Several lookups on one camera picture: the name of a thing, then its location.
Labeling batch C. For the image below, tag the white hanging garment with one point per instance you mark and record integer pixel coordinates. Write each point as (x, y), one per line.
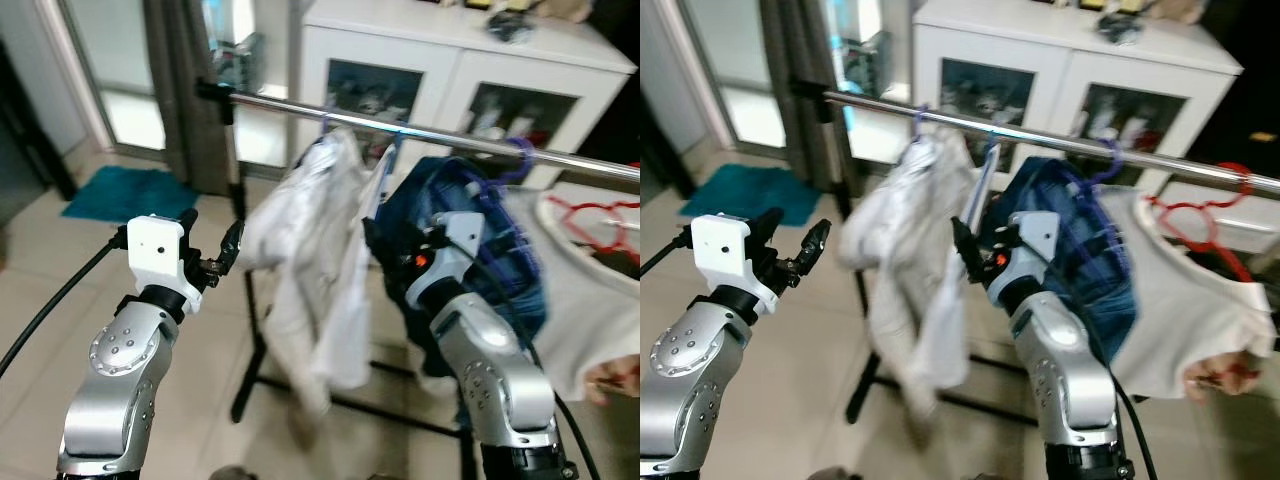
(910, 250)
(310, 230)

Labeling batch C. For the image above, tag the white framed glass door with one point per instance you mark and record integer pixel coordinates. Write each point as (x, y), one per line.
(720, 50)
(120, 60)

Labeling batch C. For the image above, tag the white t-shirt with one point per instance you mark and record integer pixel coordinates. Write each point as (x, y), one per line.
(590, 300)
(1190, 310)

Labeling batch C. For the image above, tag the metal clothes rail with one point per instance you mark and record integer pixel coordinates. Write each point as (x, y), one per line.
(450, 138)
(1050, 140)

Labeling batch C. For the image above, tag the purple plastic hanger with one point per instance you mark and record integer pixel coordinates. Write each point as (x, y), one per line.
(1110, 165)
(915, 122)
(322, 125)
(522, 165)

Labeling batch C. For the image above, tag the small dark object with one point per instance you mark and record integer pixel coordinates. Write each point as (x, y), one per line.
(1120, 28)
(515, 28)

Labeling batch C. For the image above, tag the grey curtain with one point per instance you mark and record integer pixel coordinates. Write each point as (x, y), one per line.
(180, 60)
(795, 60)

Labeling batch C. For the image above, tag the red plastic hanger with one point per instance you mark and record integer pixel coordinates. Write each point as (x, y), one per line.
(590, 235)
(1195, 240)

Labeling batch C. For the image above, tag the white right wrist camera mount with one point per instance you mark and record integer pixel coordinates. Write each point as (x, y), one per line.
(1040, 228)
(455, 225)

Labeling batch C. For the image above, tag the white glass-door cabinet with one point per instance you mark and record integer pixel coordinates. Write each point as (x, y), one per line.
(1050, 60)
(440, 60)

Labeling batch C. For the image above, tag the teal floor mat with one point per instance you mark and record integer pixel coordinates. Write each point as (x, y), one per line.
(130, 195)
(755, 193)

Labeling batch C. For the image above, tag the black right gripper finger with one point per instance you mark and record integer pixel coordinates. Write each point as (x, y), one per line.
(965, 245)
(376, 245)

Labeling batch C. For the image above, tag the bare person hand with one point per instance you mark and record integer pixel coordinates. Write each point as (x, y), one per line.
(1225, 375)
(620, 380)

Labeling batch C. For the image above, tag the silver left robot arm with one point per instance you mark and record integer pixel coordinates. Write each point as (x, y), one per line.
(110, 380)
(690, 380)

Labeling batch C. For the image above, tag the blue plastic hanger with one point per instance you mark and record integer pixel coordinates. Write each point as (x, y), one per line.
(983, 185)
(385, 175)

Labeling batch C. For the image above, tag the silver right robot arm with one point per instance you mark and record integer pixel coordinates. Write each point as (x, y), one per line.
(490, 360)
(1070, 370)

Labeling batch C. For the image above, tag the blue denim garment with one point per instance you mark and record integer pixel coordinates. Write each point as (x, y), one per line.
(1080, 260)
(410, 195)

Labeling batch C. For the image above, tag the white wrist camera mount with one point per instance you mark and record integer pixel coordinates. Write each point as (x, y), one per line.
(1040, 228)
(155, 245)
(720, 245)
(455, 225)

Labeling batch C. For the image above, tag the black clothes rack frame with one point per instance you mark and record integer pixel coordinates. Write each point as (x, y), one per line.
(242, 400)
(856, 400)

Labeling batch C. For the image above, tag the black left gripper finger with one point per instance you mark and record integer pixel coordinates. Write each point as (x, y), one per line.
(188, 225)
(232, 247)
(768, 228)
(817, 245)

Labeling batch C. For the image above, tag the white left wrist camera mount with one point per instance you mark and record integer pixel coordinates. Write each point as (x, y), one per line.
(155, 245)
(720, 245)

